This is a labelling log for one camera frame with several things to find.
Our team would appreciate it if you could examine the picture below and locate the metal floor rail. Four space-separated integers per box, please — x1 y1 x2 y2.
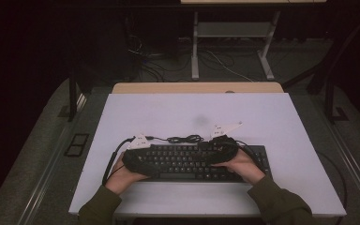
308 93 360 214
18 93 88 225

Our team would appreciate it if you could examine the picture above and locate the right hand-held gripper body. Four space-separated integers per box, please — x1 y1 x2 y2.
208 121 244 163

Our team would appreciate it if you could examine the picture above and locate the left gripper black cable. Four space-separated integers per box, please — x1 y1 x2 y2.
102 137 137 186

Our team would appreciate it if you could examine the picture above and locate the background desk white frame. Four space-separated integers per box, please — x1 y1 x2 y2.
180 0 327 82

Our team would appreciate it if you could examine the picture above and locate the white floor cable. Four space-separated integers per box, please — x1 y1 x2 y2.
205 50 254 83

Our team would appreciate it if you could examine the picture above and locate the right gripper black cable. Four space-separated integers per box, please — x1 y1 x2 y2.
235 140 265 172

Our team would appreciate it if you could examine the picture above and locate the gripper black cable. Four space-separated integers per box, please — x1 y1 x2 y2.
235 140 265 172
102 137 137 186

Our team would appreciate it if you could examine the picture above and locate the white table board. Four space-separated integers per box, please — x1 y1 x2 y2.
68 92 347 218

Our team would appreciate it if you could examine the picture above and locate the person's right hand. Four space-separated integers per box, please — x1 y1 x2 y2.
214 149 266 186

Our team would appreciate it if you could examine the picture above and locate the black floor socket plate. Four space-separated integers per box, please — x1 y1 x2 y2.
64 133 90 158

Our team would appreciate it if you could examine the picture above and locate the black computer keyboard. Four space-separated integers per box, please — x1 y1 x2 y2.
134 142 273 184

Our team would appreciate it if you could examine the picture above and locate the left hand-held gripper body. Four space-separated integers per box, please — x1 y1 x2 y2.
121 133 153 173

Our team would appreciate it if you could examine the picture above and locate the black metal stand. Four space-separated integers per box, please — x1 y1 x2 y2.
67 71 80 123
322 71 351 125

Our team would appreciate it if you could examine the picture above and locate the person's left hand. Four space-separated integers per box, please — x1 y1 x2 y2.
105 156 151 196

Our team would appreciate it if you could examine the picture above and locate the black floor cables bundle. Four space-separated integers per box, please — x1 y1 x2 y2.
126 34 191 83

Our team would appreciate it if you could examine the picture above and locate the thin black cable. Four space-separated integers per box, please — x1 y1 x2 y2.
316 151 349 225

